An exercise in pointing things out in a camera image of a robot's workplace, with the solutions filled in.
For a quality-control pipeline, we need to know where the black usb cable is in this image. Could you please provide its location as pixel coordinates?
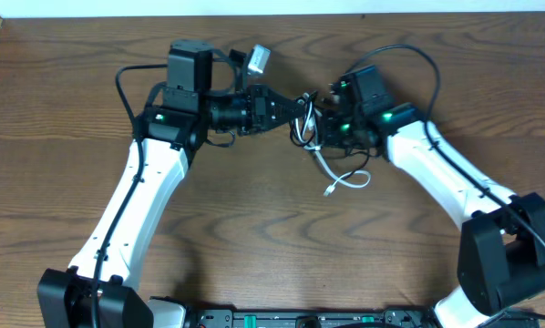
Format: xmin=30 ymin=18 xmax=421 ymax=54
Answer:
xmin=289 ymin=89 xmax=372 ymax=181

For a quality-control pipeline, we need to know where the white usb cable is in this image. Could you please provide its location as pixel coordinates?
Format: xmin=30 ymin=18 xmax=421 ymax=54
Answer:
xmin=299 ymin=93 xmax=372 ymax=198

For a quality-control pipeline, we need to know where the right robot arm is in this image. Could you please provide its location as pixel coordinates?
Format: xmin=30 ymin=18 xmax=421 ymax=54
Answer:
xmin=320 ymin=66 xmax=545 ymax=327

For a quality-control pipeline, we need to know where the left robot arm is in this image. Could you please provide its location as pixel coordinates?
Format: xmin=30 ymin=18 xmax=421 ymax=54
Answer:
xmin=37 ymin=39 xmax=304 ymax=327

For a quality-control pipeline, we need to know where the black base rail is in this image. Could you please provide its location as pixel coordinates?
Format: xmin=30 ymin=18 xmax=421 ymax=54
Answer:
xmin=185 ymin=308 xmax=540 ymax=328

